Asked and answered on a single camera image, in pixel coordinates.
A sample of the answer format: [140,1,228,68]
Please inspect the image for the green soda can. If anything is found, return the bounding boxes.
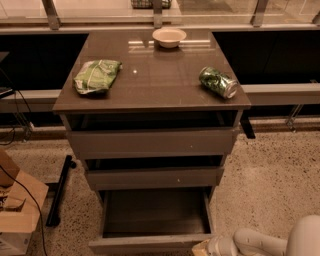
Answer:
[199,67,238,99]

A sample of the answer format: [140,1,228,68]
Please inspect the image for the green chip bag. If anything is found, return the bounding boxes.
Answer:
[73,59,122,95]

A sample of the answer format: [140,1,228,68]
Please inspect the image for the grey top drawer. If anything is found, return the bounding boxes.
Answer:
[65,111,240,160]

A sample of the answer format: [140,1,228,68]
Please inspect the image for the grey middle drawer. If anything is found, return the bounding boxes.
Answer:
[86,155,224,190]

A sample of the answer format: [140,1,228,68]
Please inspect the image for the cardboard box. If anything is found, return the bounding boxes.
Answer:
[0,149,48,256]

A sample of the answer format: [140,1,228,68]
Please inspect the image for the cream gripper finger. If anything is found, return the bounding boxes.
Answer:
[192,240,210,256]

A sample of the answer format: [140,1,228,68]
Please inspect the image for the grey drawer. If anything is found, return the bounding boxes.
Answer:
[86,155,224,190]
[65,111,240,160]
[89,188,214,255]

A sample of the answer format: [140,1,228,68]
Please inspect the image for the grey drawer cabinet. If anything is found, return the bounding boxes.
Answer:
[52,29,252,208]

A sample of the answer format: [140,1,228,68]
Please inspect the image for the black stand leg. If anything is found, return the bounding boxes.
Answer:
[46,155,77,227]

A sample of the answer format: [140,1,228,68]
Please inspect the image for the white paper bowl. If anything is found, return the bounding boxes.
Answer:
[152,28,186,49]

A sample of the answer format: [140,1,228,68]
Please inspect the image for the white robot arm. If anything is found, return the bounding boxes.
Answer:
[192,215,320,256]

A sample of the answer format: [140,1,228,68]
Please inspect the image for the grey bottom drawer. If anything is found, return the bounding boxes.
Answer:
[89,188,214,255]

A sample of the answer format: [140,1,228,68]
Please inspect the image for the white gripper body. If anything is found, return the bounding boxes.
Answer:
[207,236,238,256]

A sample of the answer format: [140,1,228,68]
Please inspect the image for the black cable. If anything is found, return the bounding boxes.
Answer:
[0,164,48,256]

